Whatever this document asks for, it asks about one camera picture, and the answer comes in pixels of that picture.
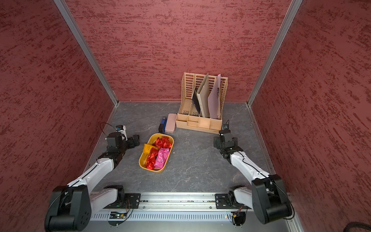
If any orange square tea bag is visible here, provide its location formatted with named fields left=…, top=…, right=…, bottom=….
left=143, top=144, right=159, bottom=155

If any red tea bag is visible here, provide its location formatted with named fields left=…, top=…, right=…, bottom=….
left=146, top=148, right=158, bottom=170
left=152, top=136, right=173, bottom=149

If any magenta long tea bag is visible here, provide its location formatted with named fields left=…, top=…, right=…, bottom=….
left=154, top=148, right=170, bottom=170

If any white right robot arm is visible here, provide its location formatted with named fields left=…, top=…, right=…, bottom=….
left=214, top=129, right=295, bottom=224

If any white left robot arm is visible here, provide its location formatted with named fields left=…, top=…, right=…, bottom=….
left=44, top=130, right=140, bottom=232

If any blue black stapler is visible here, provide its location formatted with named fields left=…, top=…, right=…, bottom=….
left=158, top=117, right=167, bottom=134

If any pink pencil case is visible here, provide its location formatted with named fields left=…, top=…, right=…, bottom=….
left=165, top=113, right=177, bottom=133

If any lilac clipboard in organizer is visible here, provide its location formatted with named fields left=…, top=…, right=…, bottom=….
left=208, top=74, right=221, bottom=119

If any beige plastic file organizer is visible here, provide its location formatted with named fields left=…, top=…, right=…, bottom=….
left=176, top=72, right=228, bottom=134

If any beige folder in organizer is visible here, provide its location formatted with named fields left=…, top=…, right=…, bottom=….
left=197, top=73, right=210, bottom=118

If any black folder in organizer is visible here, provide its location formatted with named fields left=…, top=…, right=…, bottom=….
left=192, top=88, right=201, bottom=116

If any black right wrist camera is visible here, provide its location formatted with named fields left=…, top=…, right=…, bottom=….
left=222, top=122, right=230, bottom=130

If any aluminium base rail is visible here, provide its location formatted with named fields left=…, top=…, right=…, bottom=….
left=89, top=189, right=239, bottom=214

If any white vented cable channel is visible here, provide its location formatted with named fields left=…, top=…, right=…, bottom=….
left=91, top=211, right=233, bottom=222

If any aluminium left corner post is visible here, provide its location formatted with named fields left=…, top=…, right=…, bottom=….
left=54, top=0, right=119, bottom=107

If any aluminium corner post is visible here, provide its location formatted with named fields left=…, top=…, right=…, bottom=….
left=247, top=0, right=303, bottom=108
left=54, top=0, right=119, bottom=107

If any aluminium right corner post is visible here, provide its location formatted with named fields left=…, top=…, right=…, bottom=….
left=247, top=0, right=303, bottom=108

